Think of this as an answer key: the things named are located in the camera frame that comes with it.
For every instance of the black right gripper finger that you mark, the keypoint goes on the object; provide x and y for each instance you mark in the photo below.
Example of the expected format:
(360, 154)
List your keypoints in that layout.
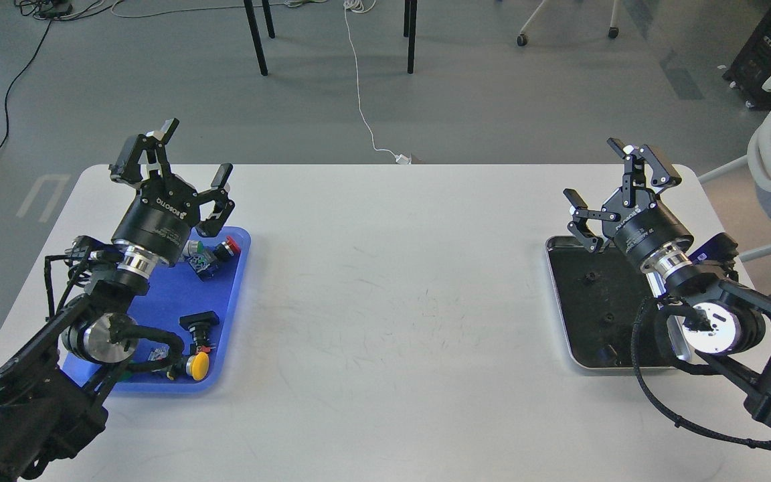
(643, 169)
(578, 226)

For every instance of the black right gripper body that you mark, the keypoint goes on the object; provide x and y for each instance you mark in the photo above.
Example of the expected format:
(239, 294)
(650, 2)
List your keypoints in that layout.
(644, 230)

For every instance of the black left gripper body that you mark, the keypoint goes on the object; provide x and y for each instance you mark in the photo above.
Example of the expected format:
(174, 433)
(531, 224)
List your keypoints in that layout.
(159, 219)

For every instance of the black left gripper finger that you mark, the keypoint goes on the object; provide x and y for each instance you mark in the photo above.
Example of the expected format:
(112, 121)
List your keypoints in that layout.
(127, 167)
(223, 206)

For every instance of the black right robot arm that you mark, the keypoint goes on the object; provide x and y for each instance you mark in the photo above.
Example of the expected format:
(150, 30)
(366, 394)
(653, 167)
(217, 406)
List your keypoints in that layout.
(705, 320)

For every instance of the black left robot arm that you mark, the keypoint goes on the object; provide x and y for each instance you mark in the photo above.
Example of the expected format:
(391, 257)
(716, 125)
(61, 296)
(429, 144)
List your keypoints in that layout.
(53, 389)

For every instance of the green terminal block part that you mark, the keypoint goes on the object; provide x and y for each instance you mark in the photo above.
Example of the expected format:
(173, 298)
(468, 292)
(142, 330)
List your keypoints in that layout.
(192, 248)

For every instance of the blue plastic tray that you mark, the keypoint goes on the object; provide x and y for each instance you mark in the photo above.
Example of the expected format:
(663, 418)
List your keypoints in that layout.
(176, 291)

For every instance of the metal tray with black mat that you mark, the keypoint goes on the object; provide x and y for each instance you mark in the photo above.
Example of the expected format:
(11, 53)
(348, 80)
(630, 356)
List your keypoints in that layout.
(599, 296)

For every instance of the white chair base with wheels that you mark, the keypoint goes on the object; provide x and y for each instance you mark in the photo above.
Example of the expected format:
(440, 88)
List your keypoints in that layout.
(552, 18)

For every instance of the black equipment case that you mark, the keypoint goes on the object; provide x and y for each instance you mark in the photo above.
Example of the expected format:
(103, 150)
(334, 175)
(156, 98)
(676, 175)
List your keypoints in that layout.
(752, 67)

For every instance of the red push button switch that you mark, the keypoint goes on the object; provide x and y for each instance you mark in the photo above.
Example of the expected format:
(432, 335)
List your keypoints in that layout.
(227, 249)

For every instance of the black push button switch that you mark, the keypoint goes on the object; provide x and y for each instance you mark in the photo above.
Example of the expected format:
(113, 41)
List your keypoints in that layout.
(199, 326)

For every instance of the yellow push button switch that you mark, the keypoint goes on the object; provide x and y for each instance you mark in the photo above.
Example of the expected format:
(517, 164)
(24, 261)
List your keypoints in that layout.
(193, 366)

